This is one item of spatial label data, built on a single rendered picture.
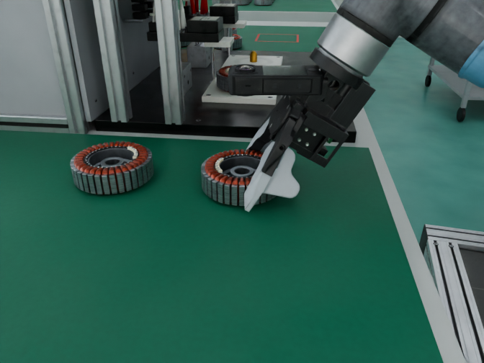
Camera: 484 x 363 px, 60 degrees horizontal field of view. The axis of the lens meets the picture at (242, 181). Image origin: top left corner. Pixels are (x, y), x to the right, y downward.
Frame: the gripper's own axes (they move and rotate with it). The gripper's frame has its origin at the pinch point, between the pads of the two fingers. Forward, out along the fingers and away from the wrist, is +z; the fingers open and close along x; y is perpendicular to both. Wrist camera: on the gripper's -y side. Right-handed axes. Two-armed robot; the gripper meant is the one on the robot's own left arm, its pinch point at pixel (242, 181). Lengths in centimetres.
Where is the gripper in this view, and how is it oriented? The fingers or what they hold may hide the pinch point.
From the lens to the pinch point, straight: 58.7
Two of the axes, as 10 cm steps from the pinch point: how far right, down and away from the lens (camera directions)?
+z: -5.0, 7.6, 4.2
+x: 0.0, -4.8, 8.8
